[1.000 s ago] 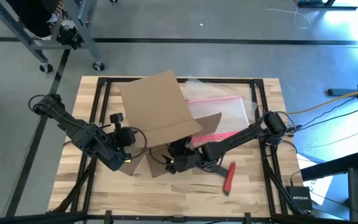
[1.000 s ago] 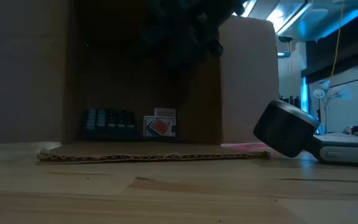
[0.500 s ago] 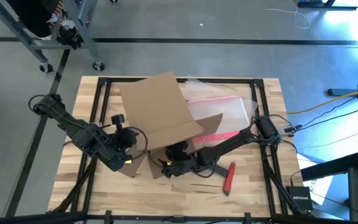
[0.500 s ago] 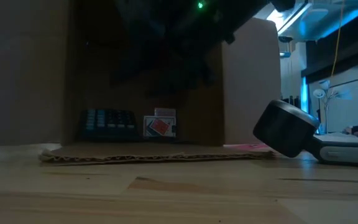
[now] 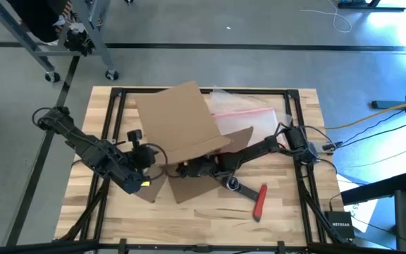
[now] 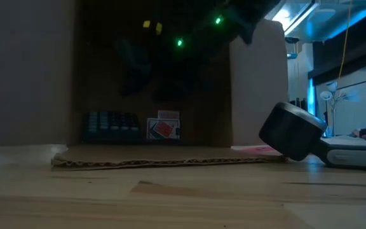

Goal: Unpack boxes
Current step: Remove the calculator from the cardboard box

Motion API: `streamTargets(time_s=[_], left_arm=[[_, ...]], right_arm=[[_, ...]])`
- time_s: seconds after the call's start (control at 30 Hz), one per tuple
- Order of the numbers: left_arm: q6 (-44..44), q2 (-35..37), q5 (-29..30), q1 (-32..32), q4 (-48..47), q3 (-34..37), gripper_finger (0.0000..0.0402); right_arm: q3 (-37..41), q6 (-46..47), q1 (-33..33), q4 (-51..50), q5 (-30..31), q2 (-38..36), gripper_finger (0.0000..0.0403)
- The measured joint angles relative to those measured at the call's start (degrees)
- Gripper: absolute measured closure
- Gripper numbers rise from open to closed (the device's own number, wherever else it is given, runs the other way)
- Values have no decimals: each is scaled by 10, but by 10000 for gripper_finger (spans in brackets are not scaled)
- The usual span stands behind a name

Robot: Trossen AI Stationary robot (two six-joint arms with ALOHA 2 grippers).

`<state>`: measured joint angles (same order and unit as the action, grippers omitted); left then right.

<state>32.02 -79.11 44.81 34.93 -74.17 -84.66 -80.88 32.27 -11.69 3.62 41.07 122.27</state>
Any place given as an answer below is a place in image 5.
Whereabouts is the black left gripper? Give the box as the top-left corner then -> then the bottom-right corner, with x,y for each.
126,129 -> 159,194

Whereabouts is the black webcam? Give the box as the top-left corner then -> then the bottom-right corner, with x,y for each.
223,176 -> 261,202

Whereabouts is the brown cardboard box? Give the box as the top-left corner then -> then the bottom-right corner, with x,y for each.
133,80 -> 254,205

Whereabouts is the pink mesh zipper pouch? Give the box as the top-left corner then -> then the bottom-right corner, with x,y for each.
211,107 -> 288,149

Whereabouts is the red box cutter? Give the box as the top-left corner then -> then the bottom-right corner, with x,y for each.
252,183 -> 269,223

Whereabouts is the black tangled device bundle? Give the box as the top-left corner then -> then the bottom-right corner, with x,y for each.
63,21 -> 95,57

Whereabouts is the grey metal rolling cart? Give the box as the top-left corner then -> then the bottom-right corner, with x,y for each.
0,0 -> 119,83

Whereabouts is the black yellow striped mat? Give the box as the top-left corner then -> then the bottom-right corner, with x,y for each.
55,0 -> 73,35

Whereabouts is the white printed paper sheet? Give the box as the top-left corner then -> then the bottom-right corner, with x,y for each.
336,173 -> 379,234

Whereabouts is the black desk leg beam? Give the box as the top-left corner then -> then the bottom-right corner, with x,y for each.
340,171 -> 406,206

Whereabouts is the person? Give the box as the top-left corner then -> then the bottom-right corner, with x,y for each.
7,0 -> 68,46

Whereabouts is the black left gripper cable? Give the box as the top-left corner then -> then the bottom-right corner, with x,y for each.
145,143 -> 169,181

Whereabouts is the black aluminium table frame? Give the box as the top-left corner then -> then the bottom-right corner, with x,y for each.
0,87 -> 406,254

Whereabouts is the black Netgear network switch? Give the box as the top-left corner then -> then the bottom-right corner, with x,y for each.
324,210 -> 355,240

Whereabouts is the thin black floor cable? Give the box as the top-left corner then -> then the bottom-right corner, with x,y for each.
349,124 -> 406,144
345,150 -> 406,168
350,109 -> 406,138

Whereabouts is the white floor cable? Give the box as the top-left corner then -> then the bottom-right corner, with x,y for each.
298,0 -> 352,34

